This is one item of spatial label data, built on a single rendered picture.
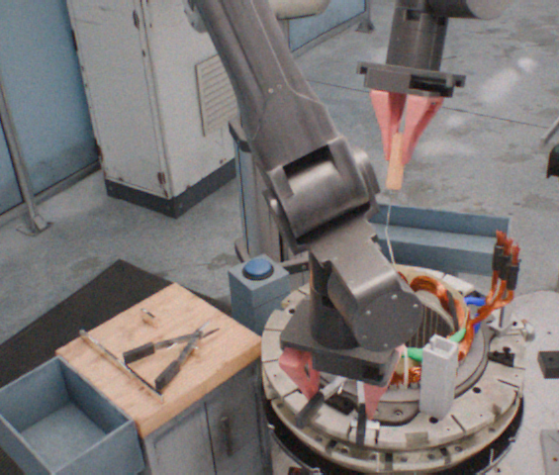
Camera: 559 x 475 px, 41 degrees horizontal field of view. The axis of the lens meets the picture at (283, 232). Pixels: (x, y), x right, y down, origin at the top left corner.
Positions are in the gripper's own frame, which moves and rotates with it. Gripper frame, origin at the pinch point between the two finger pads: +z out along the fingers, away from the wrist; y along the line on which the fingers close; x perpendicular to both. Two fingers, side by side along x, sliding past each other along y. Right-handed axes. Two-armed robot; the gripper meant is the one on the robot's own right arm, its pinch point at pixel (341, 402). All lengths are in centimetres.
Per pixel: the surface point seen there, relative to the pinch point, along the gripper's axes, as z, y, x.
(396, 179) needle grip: -15.2, -0.3, 18.7
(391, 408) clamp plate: 6.6, 3.1, 7.3
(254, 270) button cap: 11.7, -25.7, 33.0
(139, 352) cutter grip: 7.6, -29.0, 6.6
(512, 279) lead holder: -4.2, 12.8, 20.1
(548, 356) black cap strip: 35, 18, 57
